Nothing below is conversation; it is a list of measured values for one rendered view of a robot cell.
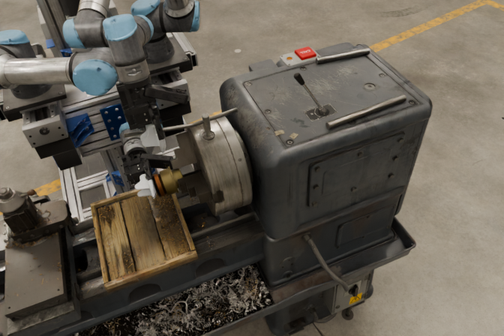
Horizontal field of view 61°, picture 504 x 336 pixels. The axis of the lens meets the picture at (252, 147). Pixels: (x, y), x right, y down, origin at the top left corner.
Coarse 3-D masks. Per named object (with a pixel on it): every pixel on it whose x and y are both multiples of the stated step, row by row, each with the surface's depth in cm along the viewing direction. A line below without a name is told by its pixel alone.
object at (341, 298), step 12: (312, 240) 152; (324, 264) 153; (336, 276) 158; (360, 276) 182; (336, 288) 181; (348, 288) 165; (360, 288) 189; (324, 300) 199; (336, 300) 187; (348, 300) 192; (360, 300) 197; (312, 312) 199; (336, 312) 196; (348, 312) 210
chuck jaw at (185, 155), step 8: (176, 136) 138; (184, 136) 138; (184, 144) 138; (176, 152) 137; (184, 152) 138; (192, 152) 138; (176, 160) 137; (184, 160) 138; (192, 160) 139; (176, 168) 137
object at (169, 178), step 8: (168, 168) 137; (152, 176) 136; (160, 176) 136; (168, 176) 135; (176, 176) 136; (160, 184) 135; (168, 184) 135; (176, 184) 137; (160, 192) 135; (168, 192) 136; (176, 192) 138
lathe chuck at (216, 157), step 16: (192, 128) 133; (192, 144) 138; (208, 144) 128; (224, 144) 129; (208, 160) 127; (224, 160) 127; (208, 176) 126; (224, 176) 128; (224, 192) 129; (240, 192) 131; (224, 208) 134
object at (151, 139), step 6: (150, 126) 111; (150, 132) 111; (156, 132) 111; (144, 138) 112; (150, 138) 112; (156, 138) 112; (144, 144) 112; (150, 144) 113; (156, 144) 113; (162, 144) 113; (162, 150) 115
